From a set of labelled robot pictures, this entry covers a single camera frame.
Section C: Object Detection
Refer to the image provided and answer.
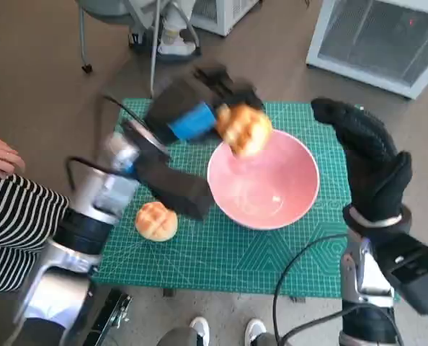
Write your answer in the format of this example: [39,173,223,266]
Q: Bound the seated person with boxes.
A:
[129,0,202,61]

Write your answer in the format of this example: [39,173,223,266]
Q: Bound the person's hand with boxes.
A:
[0,136,27,178]

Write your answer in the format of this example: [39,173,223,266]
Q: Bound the oblong toasted toy bread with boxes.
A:
[215,102,274,159]

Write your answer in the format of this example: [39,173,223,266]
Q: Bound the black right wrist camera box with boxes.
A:
[374,230,428,316]

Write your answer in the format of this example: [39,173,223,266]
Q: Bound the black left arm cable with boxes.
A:
[65,94,146,192]

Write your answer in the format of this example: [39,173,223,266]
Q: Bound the green cutting mat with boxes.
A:
[91,97,401,301]

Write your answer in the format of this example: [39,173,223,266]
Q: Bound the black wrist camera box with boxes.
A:
[374,230,428,316]
[136,146,215,221]

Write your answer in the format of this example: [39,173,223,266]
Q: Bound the white shoe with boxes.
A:
[244,318,267,346]
[189,316,210,346]

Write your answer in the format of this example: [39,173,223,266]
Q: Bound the small white grille appliance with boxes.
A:
[190,0,264,37]

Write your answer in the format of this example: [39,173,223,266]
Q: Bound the round scored toy bread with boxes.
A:
[134,201,179,242]

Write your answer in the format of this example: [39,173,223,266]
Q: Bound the pink bowl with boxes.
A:
[206,129,321,231]

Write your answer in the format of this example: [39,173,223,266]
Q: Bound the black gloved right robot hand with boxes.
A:
[310,97,414,226]

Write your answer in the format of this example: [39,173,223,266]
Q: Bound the black silver metal clamp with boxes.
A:
[86,288,133,346]

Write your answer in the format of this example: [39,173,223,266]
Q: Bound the grey leg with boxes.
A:
[253,331,290,346]
[156,326,200,346]

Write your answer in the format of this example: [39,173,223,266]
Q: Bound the grey office chair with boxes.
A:
[75,0,202,99]

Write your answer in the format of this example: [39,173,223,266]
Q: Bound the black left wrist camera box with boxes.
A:
[136,146,215,221]

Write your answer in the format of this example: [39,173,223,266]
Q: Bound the large white grille appliance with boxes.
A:
[306,0,428,100]

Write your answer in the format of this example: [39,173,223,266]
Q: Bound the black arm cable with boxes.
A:
[273,233,404,346]
[65,94,146,192]

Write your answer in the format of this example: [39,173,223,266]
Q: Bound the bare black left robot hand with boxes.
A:
[143,63,266,145]

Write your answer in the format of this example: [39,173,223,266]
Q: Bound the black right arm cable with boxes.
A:
[273,233,404,346]

